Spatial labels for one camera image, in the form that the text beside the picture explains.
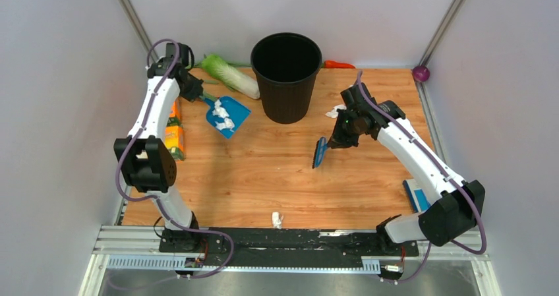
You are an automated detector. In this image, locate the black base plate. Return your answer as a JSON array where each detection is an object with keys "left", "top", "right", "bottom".
[{"left": 159, "top": 228, "right": 419, "bottom": 268}]

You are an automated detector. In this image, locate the crumpled paper scrap table edge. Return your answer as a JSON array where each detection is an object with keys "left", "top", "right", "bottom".
[{"left": 271, "top": 212, "right": 283, "bottom": 229}]

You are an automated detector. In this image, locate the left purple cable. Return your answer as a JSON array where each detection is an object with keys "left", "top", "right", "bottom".
[{"left": 107, "top": 38, "right": 235, "bottom": 291}]

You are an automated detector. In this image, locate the blue hand brush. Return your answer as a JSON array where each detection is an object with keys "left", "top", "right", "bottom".
[{"left": 312, "top": 136, "right": 329, "bottom": 169}]

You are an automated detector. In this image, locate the blue product box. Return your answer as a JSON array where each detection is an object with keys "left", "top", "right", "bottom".
[{"left": 402, "top": 179, "right": 430, "bottom": 213}]

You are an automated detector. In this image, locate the orange carrot back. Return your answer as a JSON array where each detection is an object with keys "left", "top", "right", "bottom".
[{"left": 323, "top": 60, "right": 355, "bottom": 69}]

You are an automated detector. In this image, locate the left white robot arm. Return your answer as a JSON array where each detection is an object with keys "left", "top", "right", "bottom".
[{"left": 113, "top": 39, "right": 204, "bottom": 253}]

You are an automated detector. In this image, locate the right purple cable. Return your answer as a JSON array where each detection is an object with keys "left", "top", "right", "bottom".
[{"left": 355, "top": 70, "right": 487, "bottom": 285}]

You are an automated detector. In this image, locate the purple onion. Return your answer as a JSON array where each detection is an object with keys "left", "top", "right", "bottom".
[{"left": 411, "top": 65, "right": 430, "bottom": 82}]

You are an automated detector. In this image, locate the purple cable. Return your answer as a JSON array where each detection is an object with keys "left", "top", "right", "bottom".
[
  {"left": 355, "top": 70, "right": 487, "bottom": 285},
  {"left": 107, "top": 38, "right": 235, "bottom": 291}
]

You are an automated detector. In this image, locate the blue plastic dustpan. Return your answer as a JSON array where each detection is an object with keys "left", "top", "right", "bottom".
[{"left": 202, "top": 95, "right": 251, "bottom": 139}]

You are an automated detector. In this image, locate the paper scrap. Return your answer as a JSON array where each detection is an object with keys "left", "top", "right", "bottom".
[
  {"left": 215, "top": 117, "right": 235, "bottom": 132},
  {"left": 212, "top": 99, "right": 229, "bottom": 119},
  {"left": 325, "top": 104, "right": 346, "bottom": 119}
]

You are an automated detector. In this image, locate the napa cabbage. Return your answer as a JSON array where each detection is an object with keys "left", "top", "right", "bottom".
[{"left": 199, "top": 54, "right": 260, "bottom": 100}]

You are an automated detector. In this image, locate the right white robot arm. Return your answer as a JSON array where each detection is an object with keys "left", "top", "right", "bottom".
[{"left": 326, "top": 82, "right": 485, "bottom": 256}]

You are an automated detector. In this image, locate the black plastic trash bin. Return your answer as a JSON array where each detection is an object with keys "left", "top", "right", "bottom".
[{"left": 250, "top": 32, "right": 322, "bottom": 125}]

